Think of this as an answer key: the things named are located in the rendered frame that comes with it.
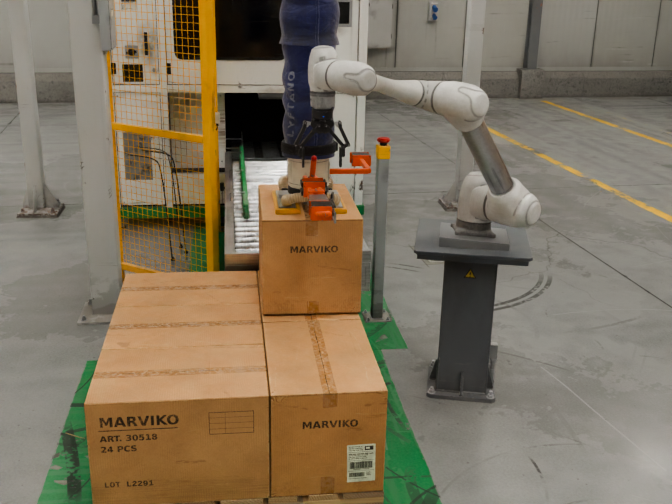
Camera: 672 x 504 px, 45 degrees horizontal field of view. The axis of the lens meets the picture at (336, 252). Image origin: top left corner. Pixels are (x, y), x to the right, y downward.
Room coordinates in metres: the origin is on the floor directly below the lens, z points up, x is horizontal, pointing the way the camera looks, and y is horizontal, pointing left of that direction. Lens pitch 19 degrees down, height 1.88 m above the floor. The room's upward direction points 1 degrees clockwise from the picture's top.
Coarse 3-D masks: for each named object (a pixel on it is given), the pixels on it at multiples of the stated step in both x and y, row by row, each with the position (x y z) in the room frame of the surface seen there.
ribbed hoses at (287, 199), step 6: (282, 180) 3.44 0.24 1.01; (330, 180) 3.46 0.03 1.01; (282, 186) 3.42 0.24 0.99; (330, 186) 3.44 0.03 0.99; (300, 192) 3.14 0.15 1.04; (282, 198) 3.15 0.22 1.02; (288, 198) 3.12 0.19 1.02; (294, 198) 3.12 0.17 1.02; (300, 198) 3.12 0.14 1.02; (306, 198) 3.13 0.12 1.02; (336, 198) 3.15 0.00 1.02; (282, 204) 3.17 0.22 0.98; (288, 204) 3.13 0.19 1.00; (336, 204) 3.19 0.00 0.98
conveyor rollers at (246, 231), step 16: (240, 176) 5.38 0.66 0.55; (256, 176) 5.39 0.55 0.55; (272, 176) 5.40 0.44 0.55; (256, 192) 5.02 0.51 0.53; (240, 208) 4.65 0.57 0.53; (256, 208) 4.66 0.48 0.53; (240, 224) 4.30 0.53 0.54; (256, 224) 4.31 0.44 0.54; (240, 240) 4.03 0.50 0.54; (256, 240) 4.04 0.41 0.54
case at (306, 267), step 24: (264, 192) 3.49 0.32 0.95; (264, 216) 3.11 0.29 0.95; (288, 216) 3.11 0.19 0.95; (336, 216) 3.13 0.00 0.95; (360, 216) 3.14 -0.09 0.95; (264, 240) 3.05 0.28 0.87; (288, 240) 3.06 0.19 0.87; (312, 240) 3.07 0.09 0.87; (336, 240) 3.08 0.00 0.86; (360, 240) 3.10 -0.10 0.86; (264, 264) 3.05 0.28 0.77; (288, 264) 3.06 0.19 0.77; (312, 264) 3.07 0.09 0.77; (336, 264) 3.08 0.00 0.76; (360, 264) 3.10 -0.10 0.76; (264, 288) 3.05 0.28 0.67; (288, 288) 3.06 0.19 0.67; (312, 288) 3.07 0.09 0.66; (336, 288) 3.08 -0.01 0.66; (360, 288) 3.09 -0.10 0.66; (264, 312) 3.05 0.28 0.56; (288, 312) 3.06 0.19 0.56; (312, 312) 3.07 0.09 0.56; (336, 312) 3.08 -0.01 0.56
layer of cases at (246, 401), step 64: (128, 320) 2.98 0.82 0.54; (192, 320) 3.00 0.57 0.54; (256, 320) 3.01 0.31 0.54; (320, 320) 3.03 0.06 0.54; (128, 384) 2.46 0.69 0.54; (192, 384) 2.47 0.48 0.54; (256, 384) 2.48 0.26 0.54; (320, 384) 2.49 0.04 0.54; (384, 384) 2.50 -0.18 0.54; (128, 448) 2.34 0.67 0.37; (192, 448) 2.37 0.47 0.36; (256, 448) 2.40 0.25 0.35; (320, 448) 2.42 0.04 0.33; (384, 448) 2.45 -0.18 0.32
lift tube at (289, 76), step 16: (320, 0) 3.24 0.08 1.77; (288, 48) 3.26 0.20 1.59; (304, 48) 3.23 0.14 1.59; (288, 64) 3.27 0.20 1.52; (304, 64) 3.24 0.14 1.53; (288, 80) 3.26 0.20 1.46; (304, 80) 3.23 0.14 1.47; (288, 96) 3.28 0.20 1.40; (304, 96) 3.23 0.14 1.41; (288, 112) 3.26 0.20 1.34; (304, 112) 3.22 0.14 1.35; (288, 128) 3.26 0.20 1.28; (320, 144) 3.24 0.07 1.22
